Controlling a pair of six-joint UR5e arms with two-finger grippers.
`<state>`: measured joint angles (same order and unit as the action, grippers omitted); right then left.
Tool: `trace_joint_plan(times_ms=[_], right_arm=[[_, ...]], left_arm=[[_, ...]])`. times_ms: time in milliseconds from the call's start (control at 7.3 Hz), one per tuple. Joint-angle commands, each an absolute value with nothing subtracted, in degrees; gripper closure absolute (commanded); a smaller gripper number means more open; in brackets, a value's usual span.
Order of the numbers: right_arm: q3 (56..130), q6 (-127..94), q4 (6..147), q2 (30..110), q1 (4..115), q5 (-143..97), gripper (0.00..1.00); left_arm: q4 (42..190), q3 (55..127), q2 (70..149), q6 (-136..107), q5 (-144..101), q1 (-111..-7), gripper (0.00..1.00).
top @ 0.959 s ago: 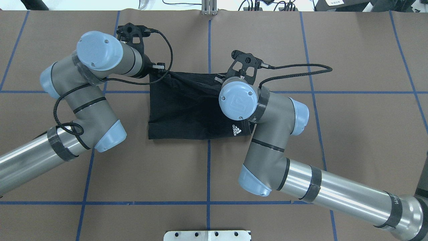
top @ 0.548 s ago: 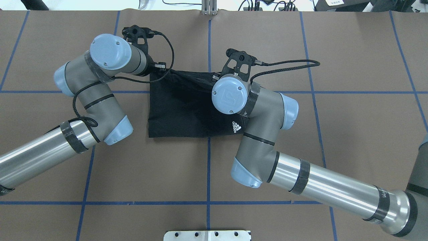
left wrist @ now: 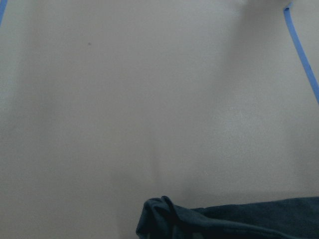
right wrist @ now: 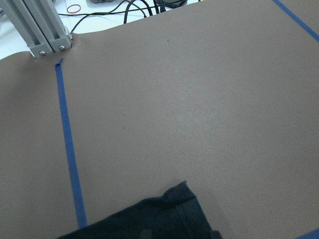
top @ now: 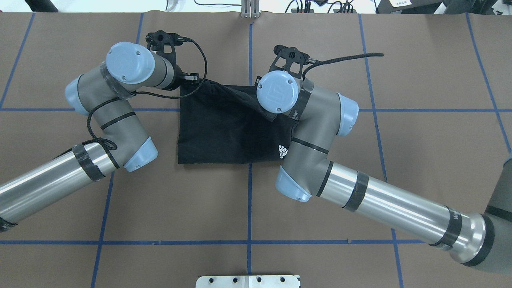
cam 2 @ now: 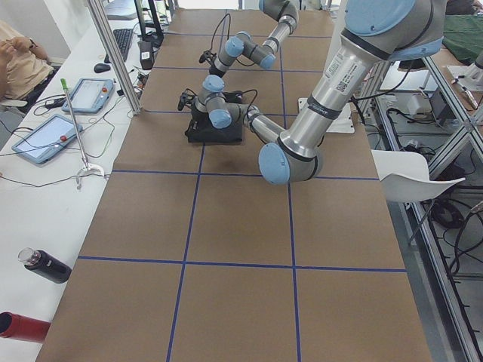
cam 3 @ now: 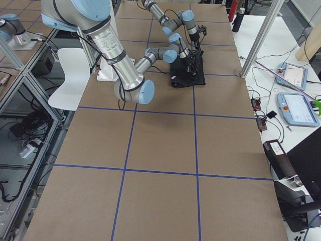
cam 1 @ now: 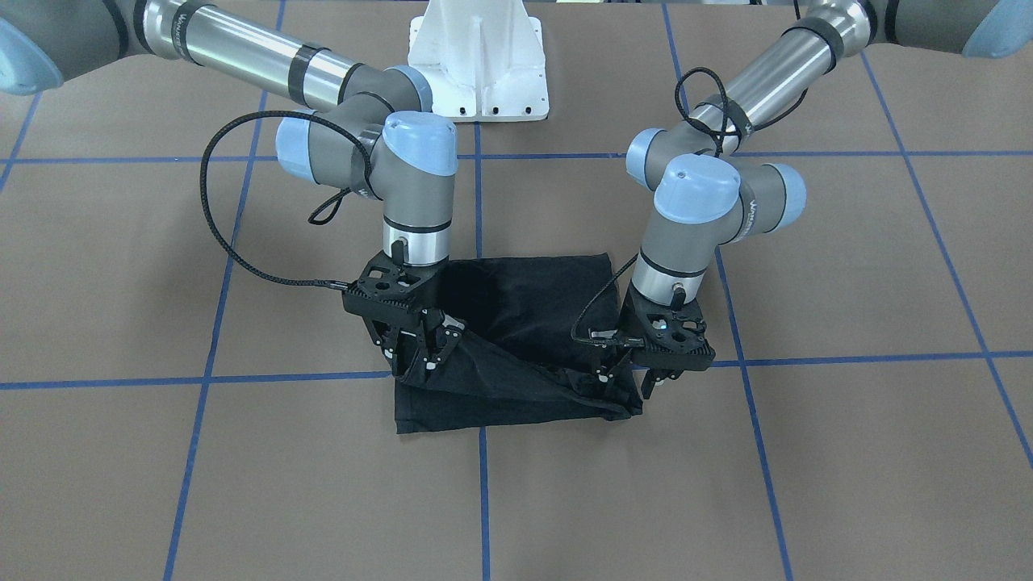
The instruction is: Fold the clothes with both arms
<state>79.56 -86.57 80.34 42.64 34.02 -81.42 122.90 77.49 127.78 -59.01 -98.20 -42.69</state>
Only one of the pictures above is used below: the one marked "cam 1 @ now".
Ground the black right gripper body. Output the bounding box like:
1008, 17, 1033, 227
342, 253, 458, 372

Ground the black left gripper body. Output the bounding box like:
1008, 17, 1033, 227
589, 286, 715, 380

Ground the black printed t-shirt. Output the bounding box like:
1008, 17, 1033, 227
395, 253, 643, 434

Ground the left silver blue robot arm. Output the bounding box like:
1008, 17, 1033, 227
716, 1, 1031, 389

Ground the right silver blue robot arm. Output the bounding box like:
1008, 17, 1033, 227
2, 1, 424, 395

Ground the brown paper table cover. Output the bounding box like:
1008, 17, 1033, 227
0, 0, 1033, 581

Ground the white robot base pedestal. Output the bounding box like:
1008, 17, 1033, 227
408, 1, 550, 123

